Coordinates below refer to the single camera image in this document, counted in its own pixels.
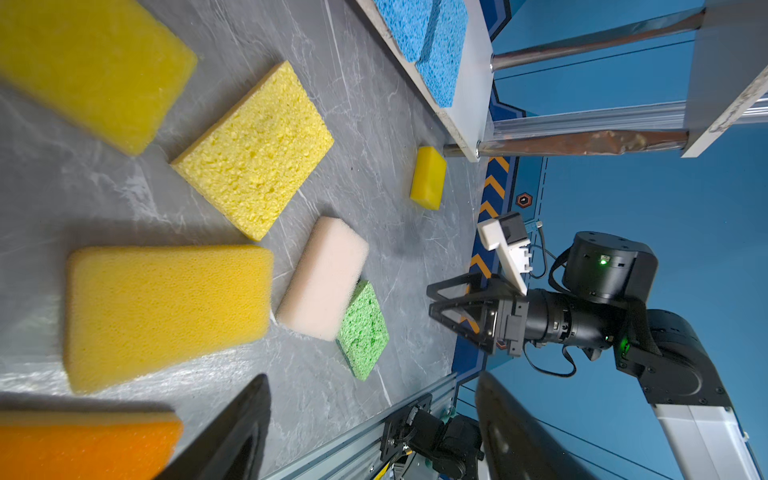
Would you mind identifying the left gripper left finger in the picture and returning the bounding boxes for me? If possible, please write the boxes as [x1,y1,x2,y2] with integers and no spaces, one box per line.
[157,374,271,479]

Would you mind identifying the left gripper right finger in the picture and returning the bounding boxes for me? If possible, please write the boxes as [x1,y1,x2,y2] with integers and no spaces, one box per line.
[475,372,594,479]

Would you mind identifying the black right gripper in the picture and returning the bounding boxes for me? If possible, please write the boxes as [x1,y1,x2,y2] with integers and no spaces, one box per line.
[426,272,618,360]

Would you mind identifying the green cellulose sponge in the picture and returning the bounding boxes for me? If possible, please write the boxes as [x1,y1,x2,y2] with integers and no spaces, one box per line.
[337,280,389,381]

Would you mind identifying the blue cellulose sponge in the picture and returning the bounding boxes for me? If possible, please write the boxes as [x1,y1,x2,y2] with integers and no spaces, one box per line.
[416,0,469,108]

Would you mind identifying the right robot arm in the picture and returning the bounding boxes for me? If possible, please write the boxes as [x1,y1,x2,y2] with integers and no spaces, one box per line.
[427,231,761,479]

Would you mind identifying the white two-tier shelf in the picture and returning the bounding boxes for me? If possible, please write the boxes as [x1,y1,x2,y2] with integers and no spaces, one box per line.
[358,1,767,162]

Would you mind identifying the thick yellow foam sponge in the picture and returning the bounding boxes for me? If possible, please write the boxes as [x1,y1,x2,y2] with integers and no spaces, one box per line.
[410,146,447,211]

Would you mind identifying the beige foam sponge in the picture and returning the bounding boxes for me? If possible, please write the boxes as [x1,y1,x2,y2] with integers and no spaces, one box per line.
[276,216,369,341]

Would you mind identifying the yellow foam sponge lower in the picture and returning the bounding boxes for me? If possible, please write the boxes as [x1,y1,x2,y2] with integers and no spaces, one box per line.
[63,245,274,394]

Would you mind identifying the orange foam sponge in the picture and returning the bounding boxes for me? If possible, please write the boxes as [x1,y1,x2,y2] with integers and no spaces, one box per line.
[1,410,184,479]

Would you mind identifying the yellow cellulose sponge left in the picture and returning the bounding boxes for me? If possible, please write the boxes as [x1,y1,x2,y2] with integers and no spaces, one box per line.
[171,61,334,242]

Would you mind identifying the small yellow foam sponge left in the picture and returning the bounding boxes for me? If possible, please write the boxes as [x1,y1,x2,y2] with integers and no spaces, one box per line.
[1,1,197,156]

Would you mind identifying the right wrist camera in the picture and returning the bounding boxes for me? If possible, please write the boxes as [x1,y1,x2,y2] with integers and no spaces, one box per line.
[477,212,533,296]

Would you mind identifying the aluminium front rail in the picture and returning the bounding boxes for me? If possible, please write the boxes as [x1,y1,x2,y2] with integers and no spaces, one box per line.
[267,373,477,479]

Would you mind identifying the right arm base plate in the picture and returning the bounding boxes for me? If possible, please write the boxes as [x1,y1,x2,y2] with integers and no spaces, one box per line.
[380,393,433,463]

